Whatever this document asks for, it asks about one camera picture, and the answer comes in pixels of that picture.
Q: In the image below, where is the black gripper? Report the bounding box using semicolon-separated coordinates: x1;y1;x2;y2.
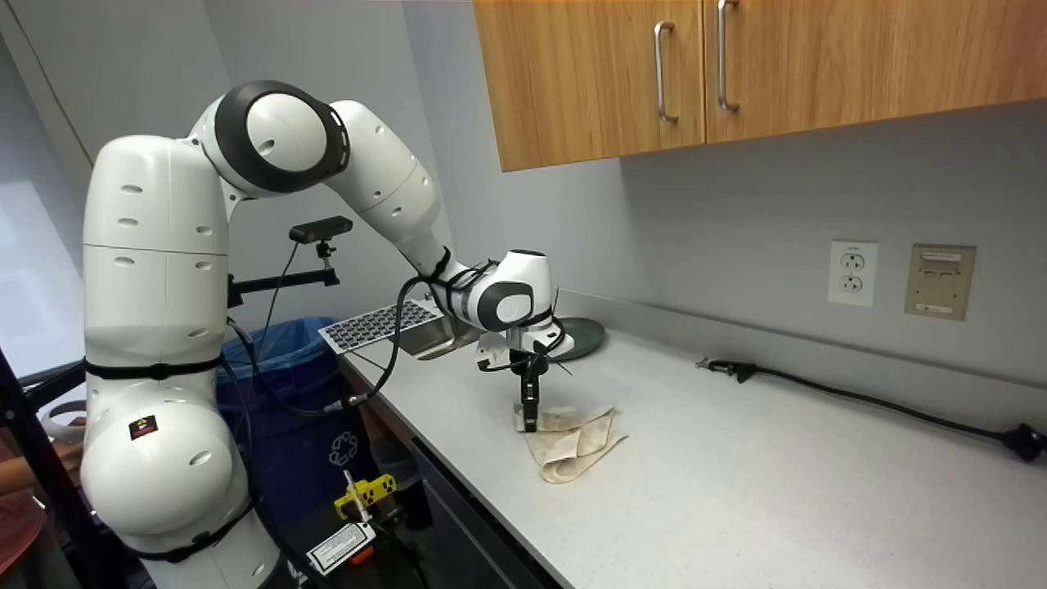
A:
508;346;551;435

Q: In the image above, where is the stained beige towel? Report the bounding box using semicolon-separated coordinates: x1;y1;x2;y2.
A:
525;401;633;486

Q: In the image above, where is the dark green plate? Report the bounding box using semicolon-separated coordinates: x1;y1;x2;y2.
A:
551;314;607;367

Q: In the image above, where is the dark base cabinet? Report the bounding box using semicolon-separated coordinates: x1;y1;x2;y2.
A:
348;371;567;589

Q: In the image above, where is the yellow tool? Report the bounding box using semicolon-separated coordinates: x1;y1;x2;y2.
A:
330;470;403;519

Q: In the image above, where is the blue recycling bin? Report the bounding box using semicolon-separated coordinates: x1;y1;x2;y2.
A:
217;314;378;535

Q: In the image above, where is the small white device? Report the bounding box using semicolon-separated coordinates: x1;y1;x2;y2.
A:
308;519;378;570

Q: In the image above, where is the white power outlet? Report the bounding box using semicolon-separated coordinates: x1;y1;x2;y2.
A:
824;238;882;312

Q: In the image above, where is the black metal stand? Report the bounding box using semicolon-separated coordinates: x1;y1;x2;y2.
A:
0;346;110;589

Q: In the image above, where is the person in red shirt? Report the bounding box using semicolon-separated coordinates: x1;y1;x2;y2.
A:
0;435;69;577

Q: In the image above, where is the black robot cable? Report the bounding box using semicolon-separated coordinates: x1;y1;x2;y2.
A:
221;245;483;423

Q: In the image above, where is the black stereo camera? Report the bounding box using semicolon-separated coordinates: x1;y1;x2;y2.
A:
288;214;357;247

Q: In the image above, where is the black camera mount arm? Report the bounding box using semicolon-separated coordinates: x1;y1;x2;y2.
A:
225;238;345;312

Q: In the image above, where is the black cable with plug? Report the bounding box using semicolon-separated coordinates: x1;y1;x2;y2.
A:
700;355;1047;464

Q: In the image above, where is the metal cabinet handle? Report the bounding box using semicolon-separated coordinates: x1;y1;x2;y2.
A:
648;17;681;126
712;0;744;114

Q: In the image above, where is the beige wall plate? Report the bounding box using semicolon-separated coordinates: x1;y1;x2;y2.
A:
903;238;977;324

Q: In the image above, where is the wooden wall cabinet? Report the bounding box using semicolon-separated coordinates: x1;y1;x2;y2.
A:
472;0;1047;173

